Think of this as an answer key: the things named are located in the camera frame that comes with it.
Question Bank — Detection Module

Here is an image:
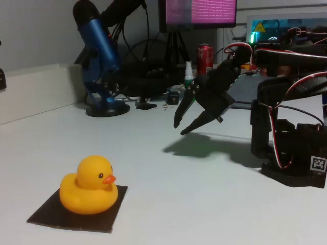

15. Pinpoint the yellow rubber duck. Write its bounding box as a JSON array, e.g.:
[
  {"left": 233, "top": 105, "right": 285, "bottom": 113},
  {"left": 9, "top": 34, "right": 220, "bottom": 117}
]
[{"left": 59, "top": 155, "right": 119, "bottom": 215}]

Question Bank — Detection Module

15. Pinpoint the black square pad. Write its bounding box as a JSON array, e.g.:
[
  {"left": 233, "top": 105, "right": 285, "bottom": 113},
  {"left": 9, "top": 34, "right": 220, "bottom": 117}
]
[{"left": 26, "top": 185, "right": 128, "bottom": 233}]

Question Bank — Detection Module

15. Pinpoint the small black cube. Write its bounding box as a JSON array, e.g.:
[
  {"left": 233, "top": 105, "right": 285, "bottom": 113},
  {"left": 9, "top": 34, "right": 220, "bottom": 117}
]
[{"left": 166, "top": 91, "right": 179, "bottom": 105}]

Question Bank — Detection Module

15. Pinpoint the white spray bottle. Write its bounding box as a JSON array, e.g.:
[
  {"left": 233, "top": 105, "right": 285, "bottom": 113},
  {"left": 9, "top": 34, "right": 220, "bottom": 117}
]
[{"left": 184, "top": 61, "right": 195, "bottom": 88}]

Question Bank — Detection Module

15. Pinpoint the grey flat laptop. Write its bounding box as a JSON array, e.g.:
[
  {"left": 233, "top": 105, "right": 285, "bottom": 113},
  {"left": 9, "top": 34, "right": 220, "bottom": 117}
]
[{"left": 227, "top": 75, "right": 264, "bottom": 110}]

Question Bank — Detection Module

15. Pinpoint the red soda can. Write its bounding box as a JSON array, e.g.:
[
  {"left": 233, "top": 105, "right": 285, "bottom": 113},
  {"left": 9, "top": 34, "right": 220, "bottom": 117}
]
[{"left": 196, "top": 43, "right": 214, "bottom": 76}]

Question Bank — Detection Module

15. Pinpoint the small black flat stand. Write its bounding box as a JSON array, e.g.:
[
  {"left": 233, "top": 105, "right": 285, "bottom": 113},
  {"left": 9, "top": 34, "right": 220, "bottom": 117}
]
[{"left": 135, "top": 98, "right": 158, "bottom": 111}]

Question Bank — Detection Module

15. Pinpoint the black tripod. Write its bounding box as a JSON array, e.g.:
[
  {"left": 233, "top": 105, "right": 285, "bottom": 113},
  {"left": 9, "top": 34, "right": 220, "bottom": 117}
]
[{"left": 163, "top": 29, "right": 191, "bottom": 75}]

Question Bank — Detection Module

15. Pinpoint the black computer monitor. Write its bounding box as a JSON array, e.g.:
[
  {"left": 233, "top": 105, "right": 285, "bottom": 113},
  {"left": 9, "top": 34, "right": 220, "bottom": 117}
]
[{"left": 158, "top": 0, "right": 238, "bottom": 33}]

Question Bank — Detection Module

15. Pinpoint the computer case with lights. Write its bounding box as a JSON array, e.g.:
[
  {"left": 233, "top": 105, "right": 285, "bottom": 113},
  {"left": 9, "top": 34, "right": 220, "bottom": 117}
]
[{"left": 246, "top": 15, "right": 327, "bottom": 49}]

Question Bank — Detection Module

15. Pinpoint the blue microphone on stand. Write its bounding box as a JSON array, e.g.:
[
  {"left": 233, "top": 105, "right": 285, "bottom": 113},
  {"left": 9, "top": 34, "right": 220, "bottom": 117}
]
[{"left": 73, "top": 0, "right": 130, "bottom": 118}]

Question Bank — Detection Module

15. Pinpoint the white fiducial tag sticker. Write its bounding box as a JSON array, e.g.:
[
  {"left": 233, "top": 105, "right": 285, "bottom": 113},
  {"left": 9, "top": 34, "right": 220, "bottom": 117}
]
[{"left": 310, "top": 156, "right": 327, "bottom": 172}]

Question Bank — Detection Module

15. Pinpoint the white raised ledge board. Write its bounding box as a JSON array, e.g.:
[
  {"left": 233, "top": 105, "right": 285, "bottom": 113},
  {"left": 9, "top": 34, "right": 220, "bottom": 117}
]
[{"left": 0, "top": 63, "right": 86, "bottom": 126}]

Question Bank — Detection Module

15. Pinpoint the yellow handled tool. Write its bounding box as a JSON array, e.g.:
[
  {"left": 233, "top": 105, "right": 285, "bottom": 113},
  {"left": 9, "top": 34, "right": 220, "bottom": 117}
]
[{"left": 241, "top": 64, "right": 258, "bottom": 75}]

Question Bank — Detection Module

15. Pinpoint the black microphone cable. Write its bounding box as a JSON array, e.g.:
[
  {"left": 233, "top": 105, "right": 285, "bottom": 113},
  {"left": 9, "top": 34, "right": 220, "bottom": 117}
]
[{"left": 142, "top": 0, "right": 151, "bottom": 63}]

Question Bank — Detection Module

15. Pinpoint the black power cable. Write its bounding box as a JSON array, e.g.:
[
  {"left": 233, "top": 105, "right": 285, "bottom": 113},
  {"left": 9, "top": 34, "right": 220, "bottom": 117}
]
[{"left": 278, "top": 105, "right": 324, "bottom": 126}]

